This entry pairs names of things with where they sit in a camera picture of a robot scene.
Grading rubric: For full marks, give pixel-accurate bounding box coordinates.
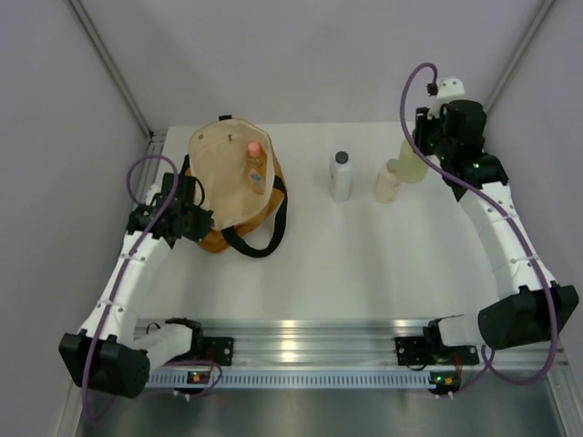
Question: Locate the yellow-green pump bottle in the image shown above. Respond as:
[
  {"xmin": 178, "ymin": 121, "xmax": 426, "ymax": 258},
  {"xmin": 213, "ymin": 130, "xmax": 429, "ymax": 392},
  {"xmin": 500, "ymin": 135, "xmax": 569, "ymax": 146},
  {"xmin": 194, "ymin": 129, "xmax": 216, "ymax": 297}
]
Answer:
[{"xmin": 395, "ymin": 139, "xmax": 428, "ymax": 184}]

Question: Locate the beige round jar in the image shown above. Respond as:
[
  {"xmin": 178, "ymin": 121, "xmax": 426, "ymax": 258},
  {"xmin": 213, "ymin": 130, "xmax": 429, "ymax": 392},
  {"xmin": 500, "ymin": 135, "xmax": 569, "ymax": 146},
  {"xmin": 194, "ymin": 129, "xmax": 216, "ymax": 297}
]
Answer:
[{"xmin": 373, "ymin": 158, "xmax": 401, "ymax": 204}]

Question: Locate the tan canvas bag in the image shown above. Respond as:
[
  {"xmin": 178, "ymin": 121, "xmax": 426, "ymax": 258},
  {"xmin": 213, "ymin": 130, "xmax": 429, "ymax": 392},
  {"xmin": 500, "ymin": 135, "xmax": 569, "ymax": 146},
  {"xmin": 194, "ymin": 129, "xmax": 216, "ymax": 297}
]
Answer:
[{"xmin": 183, "ymin": 116, "xmax": 289, "ymax": 259}]

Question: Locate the pink capped orange bottle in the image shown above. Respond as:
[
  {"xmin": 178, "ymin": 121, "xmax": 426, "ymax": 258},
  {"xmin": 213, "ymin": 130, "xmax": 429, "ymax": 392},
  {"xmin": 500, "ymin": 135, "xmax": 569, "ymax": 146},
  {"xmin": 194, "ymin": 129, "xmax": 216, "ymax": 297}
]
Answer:
[{"xmin": 246, "ymin": 142, "xmax": 267, "ymax": 195}]

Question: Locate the white bottle dark cap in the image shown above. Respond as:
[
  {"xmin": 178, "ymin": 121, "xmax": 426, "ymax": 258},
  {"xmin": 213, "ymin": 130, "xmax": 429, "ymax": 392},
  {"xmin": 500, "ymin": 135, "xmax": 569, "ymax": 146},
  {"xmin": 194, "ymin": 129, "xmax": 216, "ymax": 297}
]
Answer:
[{"xmin": 329, "ymin": 151, "xmax": 353, "ymax": 202}]

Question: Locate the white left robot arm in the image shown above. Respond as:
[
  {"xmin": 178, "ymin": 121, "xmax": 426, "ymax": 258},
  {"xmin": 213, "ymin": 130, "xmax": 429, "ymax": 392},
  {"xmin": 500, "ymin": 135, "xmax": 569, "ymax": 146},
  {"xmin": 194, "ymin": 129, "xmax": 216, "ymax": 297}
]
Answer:
[{"xmin": 58, "ymin": 173, "xmax": 213, "ymax": 399}]

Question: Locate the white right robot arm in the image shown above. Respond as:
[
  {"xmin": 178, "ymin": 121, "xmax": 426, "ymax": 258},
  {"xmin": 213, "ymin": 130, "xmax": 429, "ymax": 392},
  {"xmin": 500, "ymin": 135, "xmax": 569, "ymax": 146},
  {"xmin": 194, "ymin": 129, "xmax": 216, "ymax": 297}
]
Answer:
[{"xmin": 414, "ymin": 99, "xmax": 579, "ymax": 361}]

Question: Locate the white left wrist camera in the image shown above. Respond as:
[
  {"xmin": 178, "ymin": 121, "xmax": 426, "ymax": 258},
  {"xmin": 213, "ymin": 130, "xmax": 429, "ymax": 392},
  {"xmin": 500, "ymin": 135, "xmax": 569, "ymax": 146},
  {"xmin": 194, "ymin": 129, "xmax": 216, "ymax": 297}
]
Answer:
[{"xmin": 144, "ymin": 184, "xmax": 160, "ymax": 205}]

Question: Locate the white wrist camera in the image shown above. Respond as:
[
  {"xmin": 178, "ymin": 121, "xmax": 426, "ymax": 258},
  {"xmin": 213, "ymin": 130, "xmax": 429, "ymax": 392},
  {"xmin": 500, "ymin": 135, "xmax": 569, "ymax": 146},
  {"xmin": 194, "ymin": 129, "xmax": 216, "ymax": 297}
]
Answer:
[
  {"xmin": 426, "ymin": 76, "xmax": 465, "ymax": 118},
  {"xmin": 144, "ymin": 184, "xmax": 160, "ymax": 205}
]

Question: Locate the black bag strap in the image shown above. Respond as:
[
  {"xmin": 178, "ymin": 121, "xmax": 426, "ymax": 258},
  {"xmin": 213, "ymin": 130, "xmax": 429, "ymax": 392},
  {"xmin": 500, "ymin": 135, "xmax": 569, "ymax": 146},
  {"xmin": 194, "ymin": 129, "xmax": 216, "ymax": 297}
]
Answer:
[{"xmin": 219, "ymin": 177, "xmax": 288, "ymax": 259}]

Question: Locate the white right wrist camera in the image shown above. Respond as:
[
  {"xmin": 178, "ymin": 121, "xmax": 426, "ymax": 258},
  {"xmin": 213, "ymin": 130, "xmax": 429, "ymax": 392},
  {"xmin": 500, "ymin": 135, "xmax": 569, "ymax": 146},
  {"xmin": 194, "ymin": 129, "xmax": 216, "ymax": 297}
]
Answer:
[{"xmin": 426, "ymin": 76, "xmax": 465, "ymax": 118}]

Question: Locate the left aluminium frame post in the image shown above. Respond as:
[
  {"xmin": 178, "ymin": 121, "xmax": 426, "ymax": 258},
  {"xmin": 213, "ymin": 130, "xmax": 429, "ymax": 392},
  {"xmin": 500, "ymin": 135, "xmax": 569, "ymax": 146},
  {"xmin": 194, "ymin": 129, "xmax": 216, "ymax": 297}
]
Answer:
[{"xmin": 67, "ymin": 0, "xmax": 166, "ymax": 142}]

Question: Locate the aluminium frame post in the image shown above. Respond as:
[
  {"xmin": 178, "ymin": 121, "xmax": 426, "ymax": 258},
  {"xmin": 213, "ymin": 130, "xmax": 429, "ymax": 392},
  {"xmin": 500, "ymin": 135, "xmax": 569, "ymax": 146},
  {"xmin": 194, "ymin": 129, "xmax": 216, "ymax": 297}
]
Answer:
[
  {"xmin": 67, "ymin": 0, "xmax": 166, "ymax": 142},
  {"xmin": 483, "ymin": 0, "xmax": 558, "ymax": 117}
]

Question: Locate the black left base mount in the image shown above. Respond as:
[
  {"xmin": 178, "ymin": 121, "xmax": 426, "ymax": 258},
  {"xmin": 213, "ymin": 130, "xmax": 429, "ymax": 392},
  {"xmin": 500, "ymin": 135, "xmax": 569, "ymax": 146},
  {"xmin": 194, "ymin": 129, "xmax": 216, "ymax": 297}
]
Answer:
[{"xmin": 200, "ymin": 337, "xmax": 235, "ymax": 367}]

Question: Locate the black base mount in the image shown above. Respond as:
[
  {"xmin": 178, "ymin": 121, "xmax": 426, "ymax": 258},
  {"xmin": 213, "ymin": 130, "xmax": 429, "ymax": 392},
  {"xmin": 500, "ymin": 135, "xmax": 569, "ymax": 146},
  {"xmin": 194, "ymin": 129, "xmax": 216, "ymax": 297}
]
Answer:
[
  {"xmin": 200, "ymin": 337, "xmax": 235, "ymax": 367},
  {"xmin": 394, "ymin": 336, "xmax": 480, "ymax": 368}
]

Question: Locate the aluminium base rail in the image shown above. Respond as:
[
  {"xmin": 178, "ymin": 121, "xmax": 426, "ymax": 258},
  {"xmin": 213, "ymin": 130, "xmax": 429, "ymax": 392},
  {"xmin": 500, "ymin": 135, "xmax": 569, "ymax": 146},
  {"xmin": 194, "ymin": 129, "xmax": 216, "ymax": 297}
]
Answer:
[{"xmin": 77, "ymin": 317, "xmax": 570, "ymax": 389}]

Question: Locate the right aluminium frame post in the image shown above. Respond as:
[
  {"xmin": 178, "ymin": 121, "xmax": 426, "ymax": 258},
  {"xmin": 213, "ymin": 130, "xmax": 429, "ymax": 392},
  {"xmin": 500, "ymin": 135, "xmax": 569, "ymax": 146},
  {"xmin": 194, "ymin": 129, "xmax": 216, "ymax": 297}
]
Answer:
[{"xmin": 483, "ymin": 0, "xmax": 558, "ymax": 117}]

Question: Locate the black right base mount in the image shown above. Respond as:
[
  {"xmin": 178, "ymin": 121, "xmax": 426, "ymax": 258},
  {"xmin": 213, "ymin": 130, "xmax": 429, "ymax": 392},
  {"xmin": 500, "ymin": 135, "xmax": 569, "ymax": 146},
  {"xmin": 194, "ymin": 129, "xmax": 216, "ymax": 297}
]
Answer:
[{"xmin": 394, "ymin": 336, "xmax": 480, "ymax": 368}]

